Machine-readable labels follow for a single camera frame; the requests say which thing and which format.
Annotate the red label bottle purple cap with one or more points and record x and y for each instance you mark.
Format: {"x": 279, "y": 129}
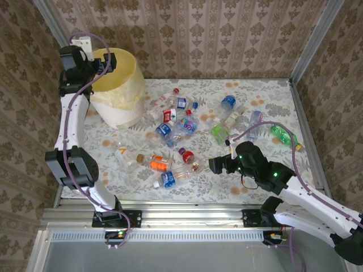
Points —
{"x": 187, "y": 156}

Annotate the light green plastic bottle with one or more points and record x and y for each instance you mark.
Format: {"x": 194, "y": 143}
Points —
{"x": 219, "y": 133}

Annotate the green bottle yellow cap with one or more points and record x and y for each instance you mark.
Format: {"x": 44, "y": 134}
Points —
{"x": 279, "y": 131}

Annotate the clear bottle green white label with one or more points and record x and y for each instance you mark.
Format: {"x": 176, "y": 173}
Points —
{"x": 233, "y": 117}

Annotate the clear bottle colourful label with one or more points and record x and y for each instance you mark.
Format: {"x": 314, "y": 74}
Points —
{"x": 187, "y": 126}

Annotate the blue label bottle white cap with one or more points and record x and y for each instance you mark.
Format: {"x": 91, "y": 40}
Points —
{"x": 168, "y": 179}

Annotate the orange label bottle brown cap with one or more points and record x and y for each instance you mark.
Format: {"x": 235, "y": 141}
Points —
{"x": 157, "y": 164}

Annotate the short bottle blue label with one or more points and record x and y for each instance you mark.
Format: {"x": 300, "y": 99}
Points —
{"x": 228, "y": 102}

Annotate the crushed bottle blue label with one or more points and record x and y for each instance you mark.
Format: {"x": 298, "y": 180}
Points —
{"x": 163, "y": 130}

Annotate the clear bottle blue white label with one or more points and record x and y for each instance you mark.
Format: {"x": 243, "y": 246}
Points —
{"x": 181, "y": 103}

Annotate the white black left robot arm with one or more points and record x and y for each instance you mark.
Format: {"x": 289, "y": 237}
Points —
{"x": 73, "y": 124}

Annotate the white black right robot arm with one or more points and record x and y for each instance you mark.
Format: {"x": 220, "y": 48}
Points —
{"x": 312, "y": 198}

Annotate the yellow plastic bin liner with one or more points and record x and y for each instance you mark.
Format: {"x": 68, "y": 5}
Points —
{"x": 124, "y": 73}

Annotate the white plastic waste bin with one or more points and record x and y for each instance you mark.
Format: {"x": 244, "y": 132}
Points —
{"x": 119, "y": 116}

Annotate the floral table cover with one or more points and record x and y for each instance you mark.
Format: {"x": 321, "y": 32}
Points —
{"x": 215, "y": 187}

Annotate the clear bottle red print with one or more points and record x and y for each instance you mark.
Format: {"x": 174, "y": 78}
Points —
{"x": 161, "y": 102}

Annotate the black controller box orange plug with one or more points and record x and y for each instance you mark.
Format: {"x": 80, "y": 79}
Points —
{"x": 269, "y": 239}

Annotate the grey metal platform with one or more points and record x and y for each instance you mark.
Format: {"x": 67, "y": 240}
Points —
{"x": 184, "y": 258}

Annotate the black controller box green light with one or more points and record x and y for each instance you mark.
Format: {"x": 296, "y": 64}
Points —
{"x": 113, "y": 235}

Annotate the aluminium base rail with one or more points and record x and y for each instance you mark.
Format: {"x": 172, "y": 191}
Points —
{"x": 193, "y": 216}

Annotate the aluminium frame post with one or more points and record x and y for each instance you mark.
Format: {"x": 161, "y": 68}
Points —
{"x": 323, "y": 28}
{"x": 46, "y": 17}

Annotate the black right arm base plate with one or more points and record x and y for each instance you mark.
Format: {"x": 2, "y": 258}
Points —
{"x": 249, "y": 218}

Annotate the aluminium table side rail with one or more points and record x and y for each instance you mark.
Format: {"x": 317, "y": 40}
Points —
{"x": 58, "y": 195}
{"x": 311, "y": 141}

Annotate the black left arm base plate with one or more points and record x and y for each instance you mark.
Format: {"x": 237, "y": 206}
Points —
{"x": 133, "y": 219}

